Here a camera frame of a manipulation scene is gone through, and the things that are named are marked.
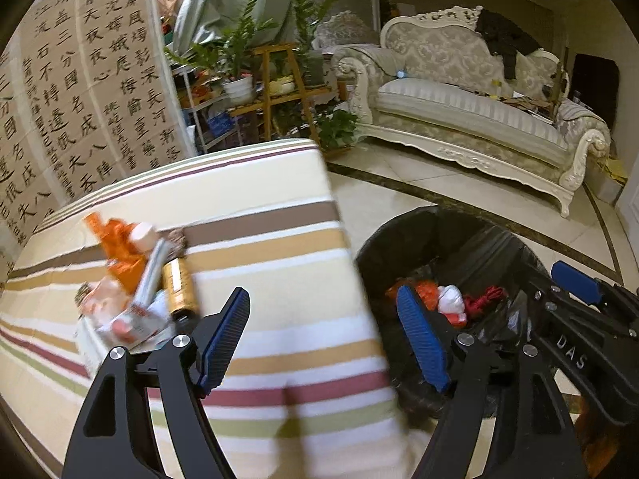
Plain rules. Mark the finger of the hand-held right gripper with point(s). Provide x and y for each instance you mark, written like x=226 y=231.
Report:
x=541 y=284
x=574 y=279

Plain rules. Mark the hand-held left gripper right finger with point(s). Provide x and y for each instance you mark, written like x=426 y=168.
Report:
x=422 y=329

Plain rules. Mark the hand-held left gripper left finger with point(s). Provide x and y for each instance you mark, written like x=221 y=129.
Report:
x=224 y=334

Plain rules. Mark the black bin with black bag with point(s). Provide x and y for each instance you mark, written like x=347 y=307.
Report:
x=449 y=239

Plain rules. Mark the orange plastic wrapper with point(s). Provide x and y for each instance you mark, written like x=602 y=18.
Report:
x=122 y=254

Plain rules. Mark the person's right forearm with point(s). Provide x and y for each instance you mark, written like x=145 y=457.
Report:
x=599 y=444

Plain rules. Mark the crumpled white red wrapper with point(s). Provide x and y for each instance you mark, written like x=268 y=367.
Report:
x=452 y=302

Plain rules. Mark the gold cylindrical can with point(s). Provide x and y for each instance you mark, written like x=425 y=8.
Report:
x=177 y=284

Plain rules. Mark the striped tablecloth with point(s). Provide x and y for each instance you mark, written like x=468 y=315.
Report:
x=279 y=259

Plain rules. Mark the white red paper packet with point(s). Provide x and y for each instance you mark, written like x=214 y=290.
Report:
x=130 y=322

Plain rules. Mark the silver tube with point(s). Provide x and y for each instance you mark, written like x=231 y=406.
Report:
x=150 y=274

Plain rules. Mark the yellow paper bag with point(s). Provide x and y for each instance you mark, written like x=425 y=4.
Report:
x=616 y=172

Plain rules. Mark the pink capped small bottle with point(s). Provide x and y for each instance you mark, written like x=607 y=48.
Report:
x=142 y=234

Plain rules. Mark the pale pink plastic packet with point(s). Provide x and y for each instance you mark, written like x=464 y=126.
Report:
x=97 y=294

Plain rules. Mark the cream carved sofa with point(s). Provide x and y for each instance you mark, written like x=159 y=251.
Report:
x=464 y=114

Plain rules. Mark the blue crate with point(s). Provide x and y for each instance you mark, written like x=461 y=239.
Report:
x=219 y=123

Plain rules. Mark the low green leafy plant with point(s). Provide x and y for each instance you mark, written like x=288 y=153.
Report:
x=337 y=127

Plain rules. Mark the white metal shelf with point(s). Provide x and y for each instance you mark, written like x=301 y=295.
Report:
x=197 y=110

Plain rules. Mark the wooden plant stand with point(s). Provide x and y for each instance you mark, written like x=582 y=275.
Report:
x=267 y=100

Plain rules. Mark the leafy plant in white pot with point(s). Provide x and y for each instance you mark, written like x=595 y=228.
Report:
x=237 y=87

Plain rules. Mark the black garment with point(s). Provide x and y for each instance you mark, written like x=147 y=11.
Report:
x=504 y=35

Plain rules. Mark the calligraphy paper sheet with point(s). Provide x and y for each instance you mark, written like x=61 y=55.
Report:
x=20 y=169
x=135 y=60
x=65 y=100

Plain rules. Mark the grey patterned cushion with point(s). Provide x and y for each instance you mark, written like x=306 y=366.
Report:
x=344 y=27

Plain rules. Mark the tall green plant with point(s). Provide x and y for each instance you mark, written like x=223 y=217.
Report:
x=309 y=10

